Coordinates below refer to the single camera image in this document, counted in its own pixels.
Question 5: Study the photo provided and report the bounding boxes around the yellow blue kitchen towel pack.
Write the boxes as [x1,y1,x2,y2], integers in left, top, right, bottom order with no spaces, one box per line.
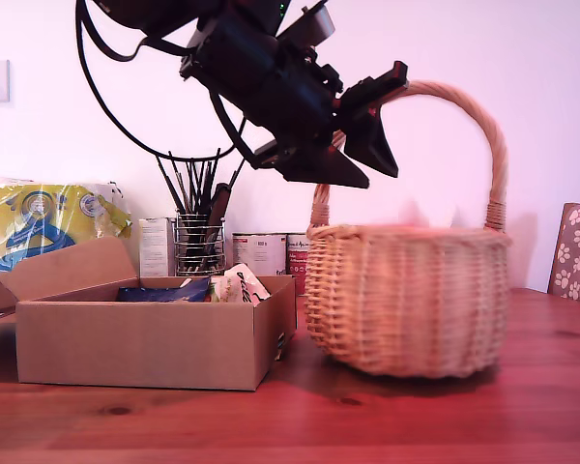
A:
[0,181,132,275]

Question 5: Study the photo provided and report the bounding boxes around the black thin sticks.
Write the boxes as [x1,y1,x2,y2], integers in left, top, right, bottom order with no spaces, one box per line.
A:
[155,147,247,228]

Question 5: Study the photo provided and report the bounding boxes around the white labelled tin can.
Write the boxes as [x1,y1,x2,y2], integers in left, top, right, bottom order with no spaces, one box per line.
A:
[231,232,289,277]

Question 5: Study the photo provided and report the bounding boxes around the white carton box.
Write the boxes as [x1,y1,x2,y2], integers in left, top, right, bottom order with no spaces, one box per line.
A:
[138,217,178,278]

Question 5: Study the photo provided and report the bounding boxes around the red and white tin can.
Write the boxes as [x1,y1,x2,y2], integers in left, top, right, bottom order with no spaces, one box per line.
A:
[285,232,315,297]

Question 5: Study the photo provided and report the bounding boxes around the brown cardboard box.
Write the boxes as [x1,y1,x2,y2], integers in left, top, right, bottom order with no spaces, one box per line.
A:
[0,235,299,392]

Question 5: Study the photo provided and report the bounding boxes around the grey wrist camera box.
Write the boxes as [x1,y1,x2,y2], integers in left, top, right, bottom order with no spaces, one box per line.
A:
[275,2,337,49]

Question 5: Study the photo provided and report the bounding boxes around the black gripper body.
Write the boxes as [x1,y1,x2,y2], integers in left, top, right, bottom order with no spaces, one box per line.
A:
[181,28,411,170]

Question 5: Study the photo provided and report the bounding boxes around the black flat strap cable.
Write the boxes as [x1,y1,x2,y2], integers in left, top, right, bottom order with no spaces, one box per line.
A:
[79,0,194,63]

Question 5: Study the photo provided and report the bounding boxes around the chrome wire utensil holder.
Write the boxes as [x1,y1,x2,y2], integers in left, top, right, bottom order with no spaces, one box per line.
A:
[173,212,227,277]

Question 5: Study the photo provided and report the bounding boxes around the dark blue candy bag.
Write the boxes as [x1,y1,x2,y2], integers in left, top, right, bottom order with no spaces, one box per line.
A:
[117,277,212,305]

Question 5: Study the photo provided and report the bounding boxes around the woven wicker basket with handle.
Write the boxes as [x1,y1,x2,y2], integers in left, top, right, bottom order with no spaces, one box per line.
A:
[303,79,513,381]

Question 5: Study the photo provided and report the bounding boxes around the dark brown utensil handle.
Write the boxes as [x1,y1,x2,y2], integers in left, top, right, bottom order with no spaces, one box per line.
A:
[206,182,232,262]

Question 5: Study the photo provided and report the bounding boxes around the black round cable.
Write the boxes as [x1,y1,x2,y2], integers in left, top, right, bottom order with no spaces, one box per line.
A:
[75,0,248,161]

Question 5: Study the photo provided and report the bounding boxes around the white bag black script lettering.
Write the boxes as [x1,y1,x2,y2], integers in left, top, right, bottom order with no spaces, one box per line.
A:
[221,263,272,308]

